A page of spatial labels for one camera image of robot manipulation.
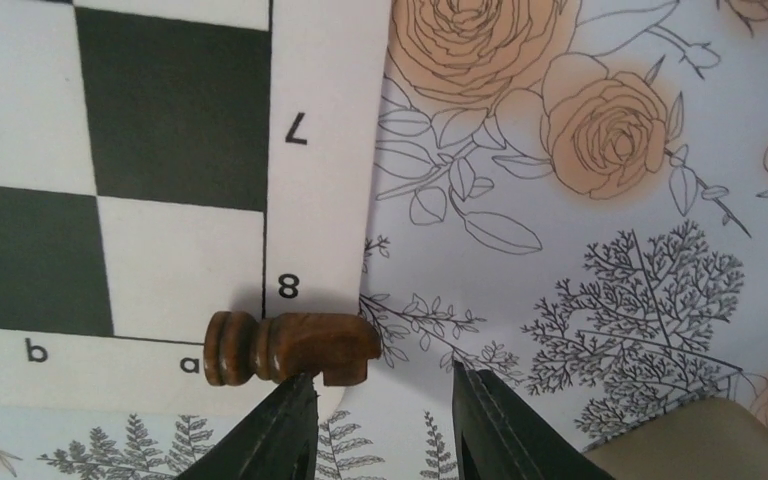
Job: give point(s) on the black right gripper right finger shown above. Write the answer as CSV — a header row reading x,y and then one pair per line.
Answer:
x,y
498,436

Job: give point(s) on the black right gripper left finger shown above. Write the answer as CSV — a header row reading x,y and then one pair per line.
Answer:
x,y
277,440

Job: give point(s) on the dark wooden knight piece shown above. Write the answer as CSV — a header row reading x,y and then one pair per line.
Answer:
x,y
337,346

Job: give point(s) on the gold tin right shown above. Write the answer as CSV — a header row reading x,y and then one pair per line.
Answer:
x,y
709,439

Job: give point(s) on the floral patterned table mat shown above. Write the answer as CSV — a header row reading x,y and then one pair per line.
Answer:
x,y
571,194

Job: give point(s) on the black and white chessboard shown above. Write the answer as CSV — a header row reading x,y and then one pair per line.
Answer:
x,y
164,160

